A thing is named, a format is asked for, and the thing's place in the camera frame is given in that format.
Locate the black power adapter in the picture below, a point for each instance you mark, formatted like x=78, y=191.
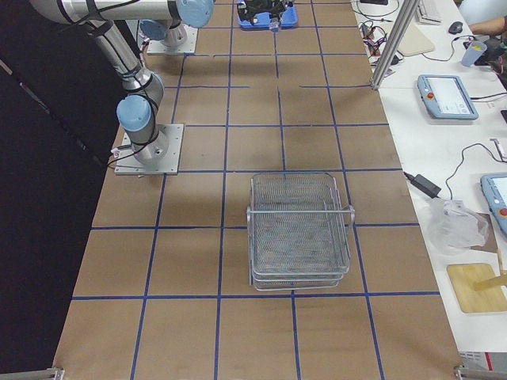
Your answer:
x=424, y=185

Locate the beige pad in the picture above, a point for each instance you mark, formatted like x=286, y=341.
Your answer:
x=415, y=42

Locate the aluminium frame post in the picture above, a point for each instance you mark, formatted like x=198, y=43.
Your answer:
x=401, y=24

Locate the clear plastic bag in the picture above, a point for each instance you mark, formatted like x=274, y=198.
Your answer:
x=452, y=224

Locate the blue plastic cup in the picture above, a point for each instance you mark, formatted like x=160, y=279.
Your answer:
x=475, y=49

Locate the blue plastic tray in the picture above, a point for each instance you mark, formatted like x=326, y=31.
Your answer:
x=289, y=19

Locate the black computer mouse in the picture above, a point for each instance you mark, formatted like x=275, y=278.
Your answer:
x=455, y=28

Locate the near blue teach pendant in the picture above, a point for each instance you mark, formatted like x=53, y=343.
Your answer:
x=494, y=190

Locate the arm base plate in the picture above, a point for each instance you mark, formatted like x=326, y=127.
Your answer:
x=180, y=40
x=161, y=156

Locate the far blue teach pendant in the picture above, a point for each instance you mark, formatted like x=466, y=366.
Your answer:
x=445, y=97

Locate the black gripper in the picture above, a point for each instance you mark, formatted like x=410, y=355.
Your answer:
x=249, y=6

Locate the blue teach pendant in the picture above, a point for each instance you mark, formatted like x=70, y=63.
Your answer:
x=494, y=190
x=445, y=97

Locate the wooden board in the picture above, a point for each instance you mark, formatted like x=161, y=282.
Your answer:
x=477, y=288

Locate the white keyboard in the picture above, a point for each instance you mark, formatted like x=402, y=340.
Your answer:
x=427, y=12

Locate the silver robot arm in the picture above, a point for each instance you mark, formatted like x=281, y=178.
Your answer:
x=195, y=14
x=137, y=111

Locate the stacked wire mesh shelf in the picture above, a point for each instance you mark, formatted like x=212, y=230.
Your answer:
x=297, y=231

